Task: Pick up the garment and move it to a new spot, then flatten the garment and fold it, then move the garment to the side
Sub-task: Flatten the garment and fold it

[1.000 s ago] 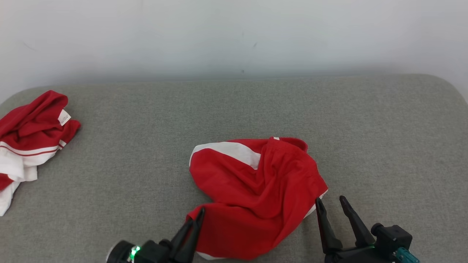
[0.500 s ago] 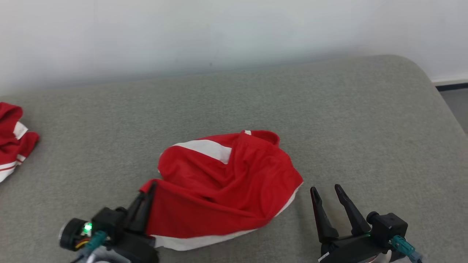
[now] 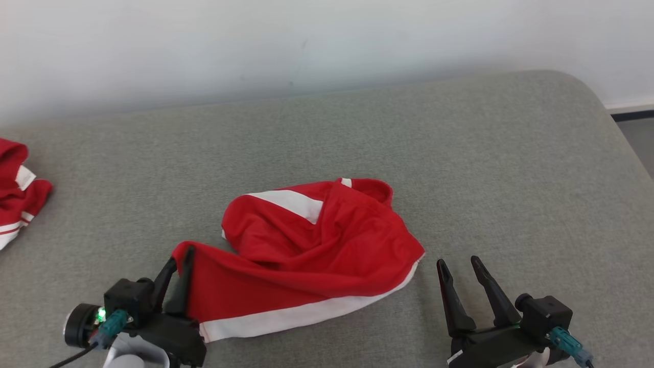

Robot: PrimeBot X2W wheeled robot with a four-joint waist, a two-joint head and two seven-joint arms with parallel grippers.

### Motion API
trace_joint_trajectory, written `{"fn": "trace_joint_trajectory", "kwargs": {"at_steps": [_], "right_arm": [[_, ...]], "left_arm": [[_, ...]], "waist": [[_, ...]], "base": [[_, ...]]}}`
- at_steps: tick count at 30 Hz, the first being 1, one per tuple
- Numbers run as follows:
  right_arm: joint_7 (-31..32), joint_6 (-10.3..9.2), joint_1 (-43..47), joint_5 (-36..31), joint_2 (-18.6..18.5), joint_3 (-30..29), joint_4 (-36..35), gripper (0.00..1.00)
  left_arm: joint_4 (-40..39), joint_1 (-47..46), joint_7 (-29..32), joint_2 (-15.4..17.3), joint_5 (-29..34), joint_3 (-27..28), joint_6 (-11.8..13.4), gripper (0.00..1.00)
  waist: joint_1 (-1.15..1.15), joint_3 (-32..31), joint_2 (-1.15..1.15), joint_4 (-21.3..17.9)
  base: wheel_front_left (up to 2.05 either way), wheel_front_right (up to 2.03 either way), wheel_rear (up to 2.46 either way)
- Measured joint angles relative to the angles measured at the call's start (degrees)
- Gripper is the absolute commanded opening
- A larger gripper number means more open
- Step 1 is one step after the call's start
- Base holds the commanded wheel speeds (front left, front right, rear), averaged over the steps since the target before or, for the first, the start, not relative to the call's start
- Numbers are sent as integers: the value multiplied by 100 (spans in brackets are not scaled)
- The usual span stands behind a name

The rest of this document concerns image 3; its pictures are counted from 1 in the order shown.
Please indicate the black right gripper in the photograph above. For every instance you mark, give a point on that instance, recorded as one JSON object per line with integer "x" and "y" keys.
{"x": 490, "y": 347}

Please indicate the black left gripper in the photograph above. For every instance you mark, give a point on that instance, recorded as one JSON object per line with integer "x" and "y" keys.
{"x": 179, "y": 337}

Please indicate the red shorts with white stripe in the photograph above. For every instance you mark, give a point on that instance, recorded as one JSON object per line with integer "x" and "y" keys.
{"x": 317, "y": 250}

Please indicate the red jersey with white trim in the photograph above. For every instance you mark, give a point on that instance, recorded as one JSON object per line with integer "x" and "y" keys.
{"x": 20, "y": 204}

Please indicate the grey fabric sofa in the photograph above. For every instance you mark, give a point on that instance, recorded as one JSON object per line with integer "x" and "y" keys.
{"x": 327, "y": 133}

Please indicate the white skirting board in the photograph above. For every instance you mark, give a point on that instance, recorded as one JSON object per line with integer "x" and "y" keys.
{"x": 631, "y": 108}

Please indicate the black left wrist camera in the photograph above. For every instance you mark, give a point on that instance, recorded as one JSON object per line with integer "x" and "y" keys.
{"x": 127, "y": 299}

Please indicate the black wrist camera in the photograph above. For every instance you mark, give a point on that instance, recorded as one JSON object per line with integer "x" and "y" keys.
{"x": 127, "y": 299}
{"x": 546, "y": 312}

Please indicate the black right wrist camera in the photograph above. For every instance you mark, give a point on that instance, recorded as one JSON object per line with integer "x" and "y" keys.
{"x": 546, "y": 312}

